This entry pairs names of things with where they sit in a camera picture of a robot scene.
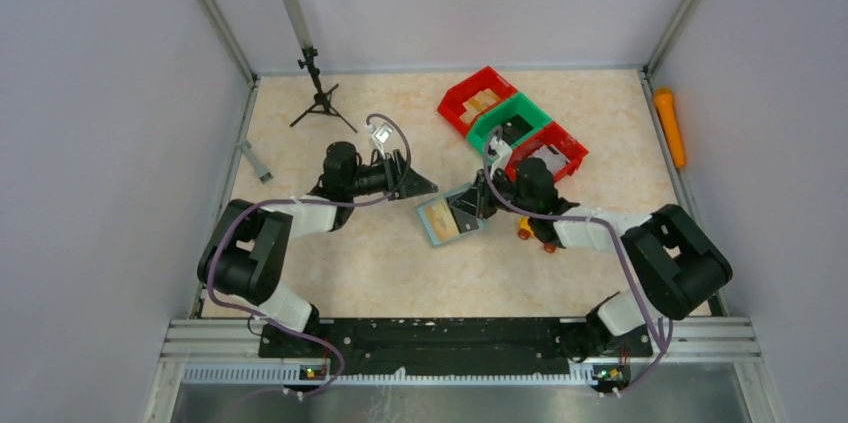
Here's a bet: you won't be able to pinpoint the black credit card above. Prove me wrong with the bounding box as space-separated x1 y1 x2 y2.
450 207 481 235

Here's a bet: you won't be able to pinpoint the orange patterned card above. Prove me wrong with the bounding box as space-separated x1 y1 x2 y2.
424 199 459 244

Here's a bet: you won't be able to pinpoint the green card holder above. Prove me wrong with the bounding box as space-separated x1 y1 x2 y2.
415 184 486 247

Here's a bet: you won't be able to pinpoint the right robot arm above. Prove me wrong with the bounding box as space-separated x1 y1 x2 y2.
448 158 733 347

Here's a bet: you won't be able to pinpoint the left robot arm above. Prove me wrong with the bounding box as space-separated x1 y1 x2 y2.
197 141 438 332

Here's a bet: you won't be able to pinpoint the yellow toy car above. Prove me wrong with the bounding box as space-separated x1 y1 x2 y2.
517 217 558 254

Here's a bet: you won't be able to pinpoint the clear plastic bags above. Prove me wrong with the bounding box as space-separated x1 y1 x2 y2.
529 145 570 175

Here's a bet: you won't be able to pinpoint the black item in green bin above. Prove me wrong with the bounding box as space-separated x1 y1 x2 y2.
498 115 534 148

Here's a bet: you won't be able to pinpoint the near red bin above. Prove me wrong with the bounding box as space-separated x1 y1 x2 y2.
505 122 589 182

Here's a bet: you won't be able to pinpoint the red bin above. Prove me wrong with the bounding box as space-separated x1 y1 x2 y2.
505 122 589 182
437 66 518 137

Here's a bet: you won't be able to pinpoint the green bin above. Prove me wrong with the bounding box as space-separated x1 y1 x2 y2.
466 92 552 152

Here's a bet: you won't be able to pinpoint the far red bin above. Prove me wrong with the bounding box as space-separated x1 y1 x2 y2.
437 66 518 137

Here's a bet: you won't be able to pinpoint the wooden blocks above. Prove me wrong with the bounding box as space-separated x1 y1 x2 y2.
460 89 501 126

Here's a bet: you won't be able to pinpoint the small grey tool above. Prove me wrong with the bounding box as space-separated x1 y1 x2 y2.
236 139 273 183

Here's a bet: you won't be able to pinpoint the orange flashlight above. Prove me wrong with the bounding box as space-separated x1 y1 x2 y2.
653 87 687 169

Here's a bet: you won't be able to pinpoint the black tripod with grey tube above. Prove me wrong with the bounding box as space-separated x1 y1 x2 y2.
282 0 358 133

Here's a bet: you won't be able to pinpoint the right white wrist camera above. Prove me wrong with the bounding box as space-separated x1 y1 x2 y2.
486 135 512 178

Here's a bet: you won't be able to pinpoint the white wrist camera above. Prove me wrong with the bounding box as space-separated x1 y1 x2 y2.
486 135 512 178
366 123 394 156

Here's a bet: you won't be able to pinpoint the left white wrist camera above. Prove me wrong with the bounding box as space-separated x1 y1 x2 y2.
366 123 394 156

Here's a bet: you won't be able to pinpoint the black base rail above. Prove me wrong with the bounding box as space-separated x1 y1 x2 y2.
258 317 653 376

